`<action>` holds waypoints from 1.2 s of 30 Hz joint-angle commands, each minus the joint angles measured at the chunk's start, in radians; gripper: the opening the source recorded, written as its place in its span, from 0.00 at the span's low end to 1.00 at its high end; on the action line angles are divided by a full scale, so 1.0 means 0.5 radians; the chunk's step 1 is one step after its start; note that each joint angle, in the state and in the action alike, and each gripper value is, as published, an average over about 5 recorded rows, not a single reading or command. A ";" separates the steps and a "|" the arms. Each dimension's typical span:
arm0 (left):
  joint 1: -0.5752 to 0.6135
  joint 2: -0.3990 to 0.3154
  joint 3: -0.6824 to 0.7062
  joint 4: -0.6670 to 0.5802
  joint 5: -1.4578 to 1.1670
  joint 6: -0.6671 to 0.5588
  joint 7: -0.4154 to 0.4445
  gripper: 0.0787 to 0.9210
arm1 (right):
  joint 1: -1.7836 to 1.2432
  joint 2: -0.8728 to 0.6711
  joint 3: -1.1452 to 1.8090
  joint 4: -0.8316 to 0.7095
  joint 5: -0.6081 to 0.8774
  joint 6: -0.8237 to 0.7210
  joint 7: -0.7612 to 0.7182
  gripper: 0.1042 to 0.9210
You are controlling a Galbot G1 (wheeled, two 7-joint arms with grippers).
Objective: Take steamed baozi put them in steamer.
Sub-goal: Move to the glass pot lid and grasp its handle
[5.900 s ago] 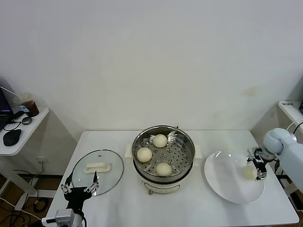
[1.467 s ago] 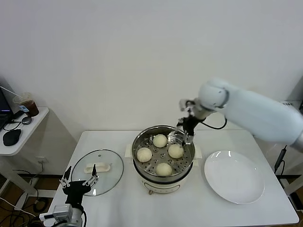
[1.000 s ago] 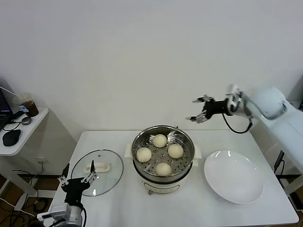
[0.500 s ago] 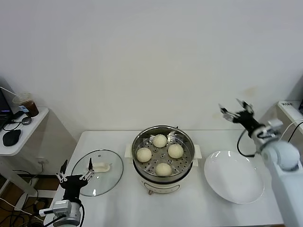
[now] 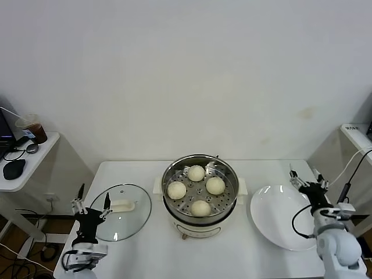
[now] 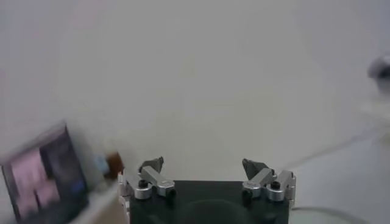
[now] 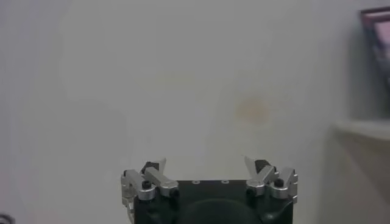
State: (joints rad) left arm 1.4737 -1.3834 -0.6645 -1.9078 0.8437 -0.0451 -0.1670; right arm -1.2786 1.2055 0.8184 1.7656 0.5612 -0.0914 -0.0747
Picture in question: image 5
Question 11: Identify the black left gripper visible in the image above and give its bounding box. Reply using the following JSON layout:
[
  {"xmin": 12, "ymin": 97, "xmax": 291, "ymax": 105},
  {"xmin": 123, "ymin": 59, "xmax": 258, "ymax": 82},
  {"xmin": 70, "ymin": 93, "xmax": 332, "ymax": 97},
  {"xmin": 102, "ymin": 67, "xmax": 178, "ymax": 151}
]
[{"xmin": 71, "ymin": 183, "xmax": 114, "ymax": 247}]

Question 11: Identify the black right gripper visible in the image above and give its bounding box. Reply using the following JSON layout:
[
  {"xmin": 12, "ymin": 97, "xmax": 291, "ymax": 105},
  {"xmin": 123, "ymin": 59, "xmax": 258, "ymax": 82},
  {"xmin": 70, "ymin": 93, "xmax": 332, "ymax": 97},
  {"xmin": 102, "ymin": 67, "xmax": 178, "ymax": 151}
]
[{"xmin": 288, "ymin": 163, "xmax": 334, "ymax": 215}]

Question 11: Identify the glass lid with cream handle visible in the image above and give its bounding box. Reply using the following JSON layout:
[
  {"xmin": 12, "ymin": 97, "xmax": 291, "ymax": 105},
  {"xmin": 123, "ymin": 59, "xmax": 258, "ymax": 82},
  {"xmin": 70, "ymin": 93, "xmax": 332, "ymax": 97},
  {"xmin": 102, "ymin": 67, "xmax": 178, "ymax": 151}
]
[{"xmin": 87, "ymin": 183, "xmax": 153, "ymax": 242}]

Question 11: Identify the white steamed baozi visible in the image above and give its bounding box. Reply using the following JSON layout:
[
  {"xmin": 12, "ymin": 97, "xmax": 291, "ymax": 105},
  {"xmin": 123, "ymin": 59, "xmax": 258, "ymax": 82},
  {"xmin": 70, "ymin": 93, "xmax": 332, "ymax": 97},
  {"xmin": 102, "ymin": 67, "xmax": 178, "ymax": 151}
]
[
  {"xmin": 191, "ymin": 199, "xmax": 212, "ymax": 218},
  {"xmin": 167, "ymin": 181, "xmax": 187, "ymax": 200},
  {"xmin": 187, "ymin": 164, "xmax": 205, "ymax": 183},
  {"xmin": 205, "ymin": 177, "xmax": 226, "ymax": 195}
]

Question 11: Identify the stainless steel steamer basket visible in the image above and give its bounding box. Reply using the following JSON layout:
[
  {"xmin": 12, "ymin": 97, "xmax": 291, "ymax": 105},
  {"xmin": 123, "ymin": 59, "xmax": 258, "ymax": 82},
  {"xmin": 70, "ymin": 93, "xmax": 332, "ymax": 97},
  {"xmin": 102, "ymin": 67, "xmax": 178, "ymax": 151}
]
[{"xmin": 161, "ymin": 155, "xmax": 241, "ymax": 219}]

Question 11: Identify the white round plate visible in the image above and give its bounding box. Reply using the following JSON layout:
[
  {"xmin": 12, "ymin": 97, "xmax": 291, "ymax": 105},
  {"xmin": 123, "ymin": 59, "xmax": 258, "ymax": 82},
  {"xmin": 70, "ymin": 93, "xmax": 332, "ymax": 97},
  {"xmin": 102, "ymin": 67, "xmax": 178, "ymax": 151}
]
[{"xmin": 250, "ymin": 184, "xmax": 319, "ymax": 252}]

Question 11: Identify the white side table with label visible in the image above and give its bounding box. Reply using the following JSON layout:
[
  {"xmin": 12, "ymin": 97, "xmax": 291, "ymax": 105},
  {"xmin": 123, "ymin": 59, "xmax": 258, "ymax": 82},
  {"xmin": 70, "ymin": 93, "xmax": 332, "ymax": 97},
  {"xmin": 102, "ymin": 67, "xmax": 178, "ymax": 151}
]
[{"xmin": 339, "ymin": 123, "xmax": 372, "ymax": 259}]

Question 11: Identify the white side table with laptop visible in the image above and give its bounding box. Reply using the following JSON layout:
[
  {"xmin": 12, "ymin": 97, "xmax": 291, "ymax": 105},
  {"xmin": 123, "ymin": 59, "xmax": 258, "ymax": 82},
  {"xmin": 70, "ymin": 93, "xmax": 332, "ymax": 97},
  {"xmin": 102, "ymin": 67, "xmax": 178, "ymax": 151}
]
[{"xmin": 0, "ymin": 131, "xmax": 62, "ymax": 259}]

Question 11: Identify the black computer mouse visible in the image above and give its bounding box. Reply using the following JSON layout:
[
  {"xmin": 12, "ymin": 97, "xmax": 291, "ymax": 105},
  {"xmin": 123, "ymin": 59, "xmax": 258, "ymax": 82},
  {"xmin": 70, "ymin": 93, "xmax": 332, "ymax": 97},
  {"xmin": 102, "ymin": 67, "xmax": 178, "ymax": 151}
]
[{"xmin": 3, "ymin": 159, "xmax": 27, "ymax": 181}]

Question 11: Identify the plastic iced coffee cup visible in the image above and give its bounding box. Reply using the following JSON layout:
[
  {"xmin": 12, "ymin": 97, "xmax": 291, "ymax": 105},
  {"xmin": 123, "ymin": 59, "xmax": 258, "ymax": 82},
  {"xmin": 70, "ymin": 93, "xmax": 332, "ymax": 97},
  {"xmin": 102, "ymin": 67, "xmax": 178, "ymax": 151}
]
[{"xmin": 16, "ymin": 113, "xmax": 49, "ymax": 145}]

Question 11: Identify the cream electric cooking pot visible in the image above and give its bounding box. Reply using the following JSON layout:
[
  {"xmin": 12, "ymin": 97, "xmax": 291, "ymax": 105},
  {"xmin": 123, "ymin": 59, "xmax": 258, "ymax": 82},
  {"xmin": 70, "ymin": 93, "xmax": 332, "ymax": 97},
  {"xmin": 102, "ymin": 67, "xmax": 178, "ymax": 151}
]
[{"xmin": 153, "ymin": 176, "xmax": 249, "ymax": 241}]

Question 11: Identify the black laptop computer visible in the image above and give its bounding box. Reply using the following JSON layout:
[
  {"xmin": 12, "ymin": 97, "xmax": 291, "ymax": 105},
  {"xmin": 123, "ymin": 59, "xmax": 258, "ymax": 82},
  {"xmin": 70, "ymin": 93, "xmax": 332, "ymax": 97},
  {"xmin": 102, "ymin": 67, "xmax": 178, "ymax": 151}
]
[{"xmin": 0, "ymin": 95, "xmax": 24, "ymax": 160}]

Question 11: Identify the black cable with adapter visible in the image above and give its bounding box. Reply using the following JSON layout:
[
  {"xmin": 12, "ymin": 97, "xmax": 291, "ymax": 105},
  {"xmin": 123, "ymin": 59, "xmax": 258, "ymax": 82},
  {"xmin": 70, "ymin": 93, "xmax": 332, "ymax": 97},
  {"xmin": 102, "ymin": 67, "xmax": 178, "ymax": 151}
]
[{"xmin": 336, "ymin": 149, "xmax": 372, "ymax": 216}]

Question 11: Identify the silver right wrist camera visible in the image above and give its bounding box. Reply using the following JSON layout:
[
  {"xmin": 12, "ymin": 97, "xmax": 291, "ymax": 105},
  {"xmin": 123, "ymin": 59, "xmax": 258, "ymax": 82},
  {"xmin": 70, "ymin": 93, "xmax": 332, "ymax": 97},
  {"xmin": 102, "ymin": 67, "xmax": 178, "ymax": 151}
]
[{"xmin": 319, "ymin": 203, "xmax": 357, "ymax": 222}]

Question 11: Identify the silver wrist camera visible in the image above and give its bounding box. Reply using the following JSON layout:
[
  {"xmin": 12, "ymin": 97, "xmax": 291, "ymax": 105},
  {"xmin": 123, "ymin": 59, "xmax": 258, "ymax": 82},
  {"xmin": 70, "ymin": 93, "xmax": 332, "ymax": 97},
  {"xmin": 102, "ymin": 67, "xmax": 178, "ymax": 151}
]
[
  {"xmin": 63, "ymin": 250, "xmax": 98, "ymax": 271},
  {"xmin": 319, "ymin": 203, "xmax": 357, "ymax": 222}
]

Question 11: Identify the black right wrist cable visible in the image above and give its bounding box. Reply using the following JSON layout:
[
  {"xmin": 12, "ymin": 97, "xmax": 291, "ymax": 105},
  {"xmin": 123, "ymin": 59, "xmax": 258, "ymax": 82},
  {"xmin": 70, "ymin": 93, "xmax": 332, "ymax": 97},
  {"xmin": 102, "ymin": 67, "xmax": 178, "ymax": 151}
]
[{"xmin": 291, "ymin": 204, "xmax": 317, "ymax": 239}]

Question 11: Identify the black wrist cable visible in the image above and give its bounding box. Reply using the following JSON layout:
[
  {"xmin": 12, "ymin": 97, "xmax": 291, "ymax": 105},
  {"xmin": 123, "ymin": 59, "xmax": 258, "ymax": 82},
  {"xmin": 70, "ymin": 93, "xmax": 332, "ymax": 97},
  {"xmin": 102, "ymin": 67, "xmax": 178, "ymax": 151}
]
[
  {"xmin": 291, "ymin": 204, "xmax": 317, "ymax": 239},
  {"xmin": 62, "ymin": 252, "xmax": 77, "ymax": 273}
]

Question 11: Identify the white cable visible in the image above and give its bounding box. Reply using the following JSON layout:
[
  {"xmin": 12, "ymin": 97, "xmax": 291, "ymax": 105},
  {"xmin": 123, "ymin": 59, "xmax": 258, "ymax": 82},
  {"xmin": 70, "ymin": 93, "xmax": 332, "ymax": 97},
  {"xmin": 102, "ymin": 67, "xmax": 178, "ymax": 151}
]
[{"xmin": 328, "ymin": 146, "xmax": 372, "ymax": 189}]

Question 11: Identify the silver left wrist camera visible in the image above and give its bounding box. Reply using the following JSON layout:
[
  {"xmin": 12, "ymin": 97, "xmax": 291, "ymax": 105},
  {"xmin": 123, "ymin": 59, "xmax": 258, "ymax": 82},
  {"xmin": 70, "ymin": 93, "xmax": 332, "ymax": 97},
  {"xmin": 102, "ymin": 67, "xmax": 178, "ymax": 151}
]
[{"xmin": 63, "ymin": 250, "xmax": 98, "ymax": 271}]

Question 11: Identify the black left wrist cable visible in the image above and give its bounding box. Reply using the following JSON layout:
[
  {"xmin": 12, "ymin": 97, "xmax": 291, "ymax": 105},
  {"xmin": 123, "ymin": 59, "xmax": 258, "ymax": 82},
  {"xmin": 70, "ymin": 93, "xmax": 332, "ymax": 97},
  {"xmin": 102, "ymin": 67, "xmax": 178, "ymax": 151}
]
[{"xmin": 62, "ymin": 252, "xmax": 77, "ymax": 273}]

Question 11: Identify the black floor cable coil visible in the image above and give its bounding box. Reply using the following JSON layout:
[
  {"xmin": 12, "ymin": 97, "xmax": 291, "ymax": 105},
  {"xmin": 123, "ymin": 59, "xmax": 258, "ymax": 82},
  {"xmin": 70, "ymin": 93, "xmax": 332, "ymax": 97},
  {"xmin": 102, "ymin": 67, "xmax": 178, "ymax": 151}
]
[{"xmin": 40, "ymin": 243, "xmax": 61, "ymax": 263}]

